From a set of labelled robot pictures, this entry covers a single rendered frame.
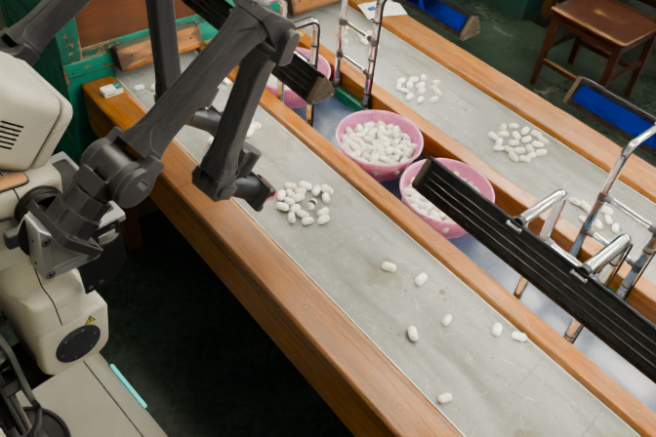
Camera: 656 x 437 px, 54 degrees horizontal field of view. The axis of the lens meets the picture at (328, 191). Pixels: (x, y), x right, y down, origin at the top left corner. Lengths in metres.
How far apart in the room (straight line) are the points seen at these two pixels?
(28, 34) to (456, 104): 1.35
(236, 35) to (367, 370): 0.75
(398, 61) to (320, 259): 0.98
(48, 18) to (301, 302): 0.81
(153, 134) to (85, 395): 1.07
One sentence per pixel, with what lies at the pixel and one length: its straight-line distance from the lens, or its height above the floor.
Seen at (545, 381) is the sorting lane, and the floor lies 0.74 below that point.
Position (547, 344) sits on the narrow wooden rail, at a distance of 1.60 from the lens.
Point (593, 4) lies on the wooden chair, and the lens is 3.79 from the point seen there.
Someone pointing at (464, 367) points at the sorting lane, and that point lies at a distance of 1.53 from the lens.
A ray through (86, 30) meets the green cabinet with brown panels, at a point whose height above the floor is 0.93.
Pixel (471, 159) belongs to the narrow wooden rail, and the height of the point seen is 0.76.
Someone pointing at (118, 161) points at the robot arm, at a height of 1.27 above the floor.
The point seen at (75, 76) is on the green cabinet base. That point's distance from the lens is 2.20.
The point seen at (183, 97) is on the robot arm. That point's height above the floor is 1.34.
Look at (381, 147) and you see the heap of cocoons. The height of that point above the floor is 0.74.
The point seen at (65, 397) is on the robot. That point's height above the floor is 0.28.
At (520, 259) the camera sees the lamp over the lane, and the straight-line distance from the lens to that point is 1.31.
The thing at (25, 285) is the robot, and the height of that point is 0.93.
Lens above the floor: 2.00
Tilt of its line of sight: 44 degrees down
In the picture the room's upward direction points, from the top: 6 degrees clockwise
